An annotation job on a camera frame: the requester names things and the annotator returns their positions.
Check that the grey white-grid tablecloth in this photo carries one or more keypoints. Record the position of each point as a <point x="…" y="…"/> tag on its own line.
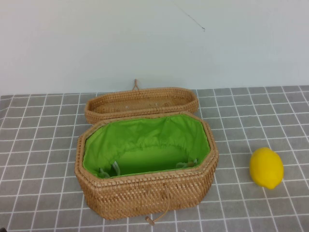
<point x="43" y="149"/>

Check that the green fabric basket liner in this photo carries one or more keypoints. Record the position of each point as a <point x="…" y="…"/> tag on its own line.
<point x="144" y="135"/>

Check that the yellow lemon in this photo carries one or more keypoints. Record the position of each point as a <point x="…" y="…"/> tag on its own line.
<point x="266" y="168"/>

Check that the lid closure loop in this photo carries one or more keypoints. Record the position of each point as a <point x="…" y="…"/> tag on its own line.
<point x="136" y="84"/>

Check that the woven rattan basket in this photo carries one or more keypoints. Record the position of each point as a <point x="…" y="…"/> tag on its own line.
<point x="135" y="195"/>

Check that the woven rattan basket lid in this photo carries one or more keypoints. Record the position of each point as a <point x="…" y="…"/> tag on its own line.
<point x="142" y="102"/>

